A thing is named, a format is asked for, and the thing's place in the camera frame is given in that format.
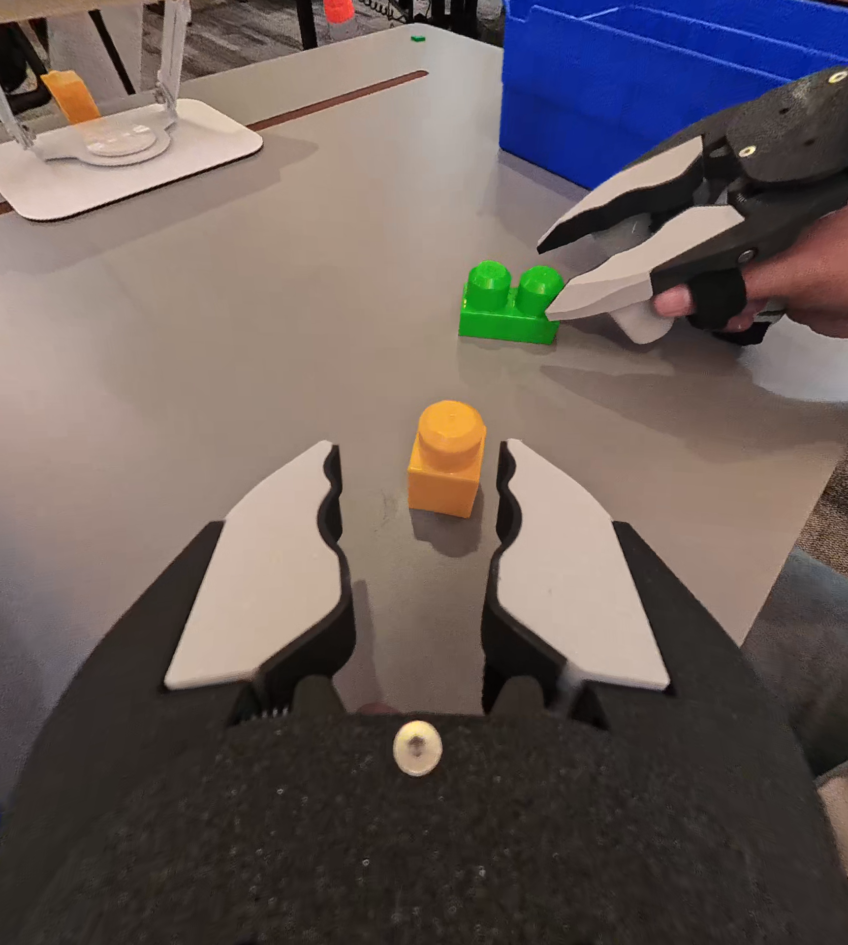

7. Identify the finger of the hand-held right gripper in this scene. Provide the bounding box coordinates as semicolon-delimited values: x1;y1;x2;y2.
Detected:
536;136;710;255
544;204;751;324

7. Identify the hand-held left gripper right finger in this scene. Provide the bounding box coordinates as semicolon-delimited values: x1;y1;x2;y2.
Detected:
480;439;673;695

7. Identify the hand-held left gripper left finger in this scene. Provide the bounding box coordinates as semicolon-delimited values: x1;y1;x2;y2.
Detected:
164;441;357;692

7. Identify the green mega block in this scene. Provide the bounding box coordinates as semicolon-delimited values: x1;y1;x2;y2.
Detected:
458;262;566;349

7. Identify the orange mega block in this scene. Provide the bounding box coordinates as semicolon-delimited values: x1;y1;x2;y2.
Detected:
405;401;490;521

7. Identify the person's right hand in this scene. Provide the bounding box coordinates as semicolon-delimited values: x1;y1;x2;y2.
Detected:
653;185;848;351

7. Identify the person's jeans leg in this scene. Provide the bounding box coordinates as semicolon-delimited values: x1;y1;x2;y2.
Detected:
742;547;848;778

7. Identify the white board stand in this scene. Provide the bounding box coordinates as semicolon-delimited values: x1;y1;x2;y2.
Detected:
0;0;267;224

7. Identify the orange plastic object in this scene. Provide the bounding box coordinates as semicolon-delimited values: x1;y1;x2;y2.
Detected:
42;70;101;128

